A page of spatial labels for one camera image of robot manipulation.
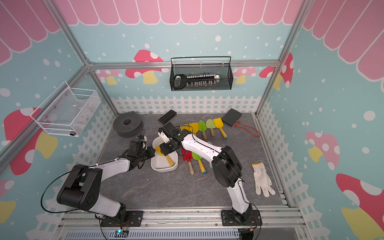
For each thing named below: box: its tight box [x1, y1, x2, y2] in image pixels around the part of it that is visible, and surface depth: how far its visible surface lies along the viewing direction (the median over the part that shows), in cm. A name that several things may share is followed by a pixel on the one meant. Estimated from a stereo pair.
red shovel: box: [181, 148, 195, 175], surface depth 96 cm
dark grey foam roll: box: [113, 112, 144, 138], surface depth 109 cm
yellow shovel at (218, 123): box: [213, 117, 229, 140], surface depth 115 cm
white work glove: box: [251, 162, 276, 198], surface depth 86 cm
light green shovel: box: [206, 119, 216, 138], surface depth 115 cm
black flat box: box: [222, 108, 242, 127], surface depth 122 cm
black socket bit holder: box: [174, 74, 220, 90], surface depth 91 cm
